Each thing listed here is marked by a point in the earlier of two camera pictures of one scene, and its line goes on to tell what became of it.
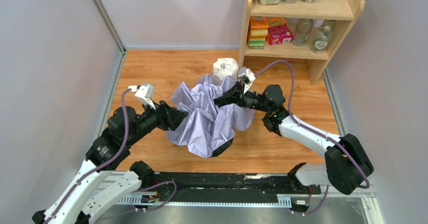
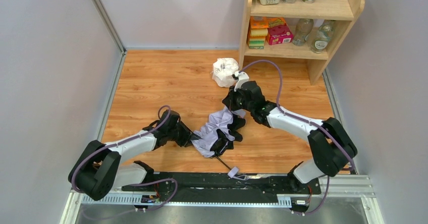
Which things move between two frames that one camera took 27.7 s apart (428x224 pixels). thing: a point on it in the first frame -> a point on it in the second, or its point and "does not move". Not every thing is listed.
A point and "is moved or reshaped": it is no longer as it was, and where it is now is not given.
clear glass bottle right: [320, 43] does not move
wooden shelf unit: [299, 31] does not move
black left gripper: [164, 114] -> [184, 132]
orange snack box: [264, 22] does not move
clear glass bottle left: [304, 28] does not move
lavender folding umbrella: [209, 129] is moved or reshaped
